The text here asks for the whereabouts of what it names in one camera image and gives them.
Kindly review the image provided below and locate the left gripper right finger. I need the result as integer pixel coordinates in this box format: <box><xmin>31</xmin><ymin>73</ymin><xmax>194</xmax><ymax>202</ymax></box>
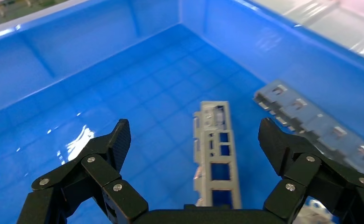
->
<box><xmin>257</xmin><ymin>117</ymin><xmax>364</xmax><ymax>224</ymax></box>

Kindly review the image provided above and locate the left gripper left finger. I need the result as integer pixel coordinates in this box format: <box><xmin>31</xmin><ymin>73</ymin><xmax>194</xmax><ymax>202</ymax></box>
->
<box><xmin>16</xmin><ymin>119</ymin><xmax>149</xmax><ymax>224</ymax></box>

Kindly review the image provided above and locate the dark metal channel part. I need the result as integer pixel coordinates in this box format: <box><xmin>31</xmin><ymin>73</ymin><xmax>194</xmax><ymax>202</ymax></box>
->
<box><xmin>293</xmin><ymin>197</ymin><xmax>335</xmax><ymax>224</ymax></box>

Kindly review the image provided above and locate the slotted metal plate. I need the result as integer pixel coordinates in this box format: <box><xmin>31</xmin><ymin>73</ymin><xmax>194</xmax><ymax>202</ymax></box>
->
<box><xmin>253</xmin><ymin>79</ymin><xmax>364</xmax><ymax>177</ymax></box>

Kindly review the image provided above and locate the blue plastic bin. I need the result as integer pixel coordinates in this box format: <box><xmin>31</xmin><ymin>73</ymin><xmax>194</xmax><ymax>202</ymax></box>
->
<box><xmin>0</xmin><ymin>0</ymin><xmax>364</xmax><ymax>224</ymax></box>

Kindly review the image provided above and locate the perforated metal bracket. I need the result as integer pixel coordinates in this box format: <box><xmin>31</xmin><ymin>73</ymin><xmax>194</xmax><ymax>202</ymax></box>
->
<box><xmin>193</xmin><ymin>100</ymin><xmax>243</xmax><ymax>209</ymax></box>

